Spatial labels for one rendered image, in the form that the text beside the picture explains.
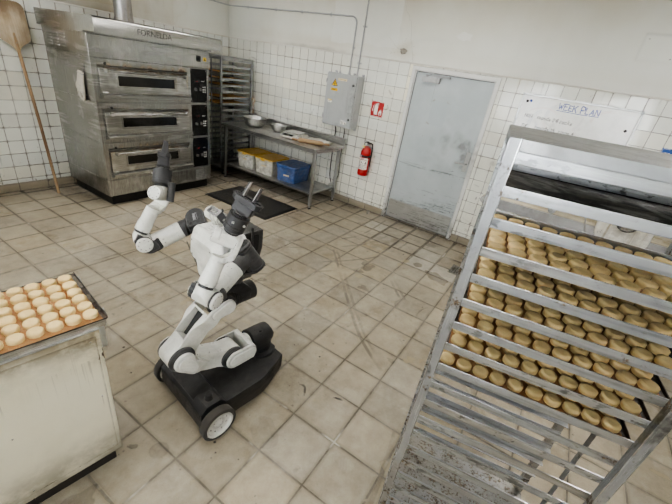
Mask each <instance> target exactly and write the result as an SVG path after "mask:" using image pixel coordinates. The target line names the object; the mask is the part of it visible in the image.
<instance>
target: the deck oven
mask: <svg viewBox="0 0 672 504"><path fill-rule="evenodd" d="M33 8H34V13H35V18H36V23H37V24H41V27H42V32H43V37H44V42H45V46H46V52H47V57H48V62H49V67H50V72H51V77H52V82H53V87H54V92H55V97H56V102H57V107H58V112H59V117H60V122H61V126H62V132H63V137H64V143H65V148H66V153H67V158H68V163H69V168H70V173H71V176H72V177H74V178H76V179H77V184H78V185H79V186H81V187H82V188H84V189H86V190H88V191H90V192H92V193H93V194H95V195H97V196H99V197H101V198H103V199H105V200H106V201H108V202H110V203H112V204H118V203H123V202H128V201H133V200H138V199H143V198H147V197H148V194H147V191H148V189H149V187H151V186H154V183H153V182H152V173H151V172H153V168H156V165H157V161H158V156H157V154H158V151H161V150H162V146H163V142H164V141H168V143H169V153H170V154H171V161H170V168H171V169H170V170H171V171H173V177H172V183H176V187H175V192H177V191H182V190H187V189H192V188H197V187H202V186H206V185H207V179H209V178H211V166H210V97H209V52H211V50H213V51H219V52H222V41H221V40H220V39H215V38H210V37H204V36H199V35H194V34H189V33H183V32H178V31H173V30H168V29H163V28H157V27H152V26H147V25H142V24H137V23H131V22H126V21H121V20H116V19H111V18H105V17H100V16H95V15H90V14H82V13H75V12H68V11H60V10H53V9H46V8H38V7H33ZM202 50H203V51H202ZM208 51H209V52H208ZM82 63H83V65H84V68H83V70H82V69H81V67H82ZM77 70H80V71H82V72H84V84H85V92H86V101H83V100H82V99H81V98H80V97H79V94H78V91H77V88H76V81H77V72H76V71H77Z"/></svg>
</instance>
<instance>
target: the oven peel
mask: <svg viewBox="0 0 672 504"><path fill-rule="evenodd" d="M0 38H1V39H2V40H4V41H5V42H7V43H8V44H10V45H11V46H12V47H14V48H15V50H16V51H17V53H18V56H19V59H20V63H21V66H22V69H23V73H24V76H25V80H26V83H27V86H28V90H29V93H30V97H31V100H32V104H33V107H34V110H35V114H36V117H37V121H38V124H39V128H40V131H41V135H42V139H43V142H44V146H45V149H46V153H47V157H48V160H49V164H50V168H51V171H52V175H53V179H54V182H55V186H56V190H57V193H58V194H60V189H59V185H58V182H57V178H56V174H55V170H54V166H53V163H52V159H51V155H50V152H49V148H48V144H47V141H46V137H45V134H44V130H43V126H42V123H41V119H40V116H39V112H38V109H37V105H36V102H35V98H34V95H33V91H32V88H31V84H30V81H29V78H28V74H27V71H26V67H25V64H24V61H23V57H22V54H21V48H22V47H23V46H25V45H26V44H27V43H29V42H30V41H31V35H30V32H29V28H28V24H27V20H26V17H25V13H24V9H23V7H22V6H21V5H20V4H19V3H18V2H16V1H11V0H0Z"/></svg>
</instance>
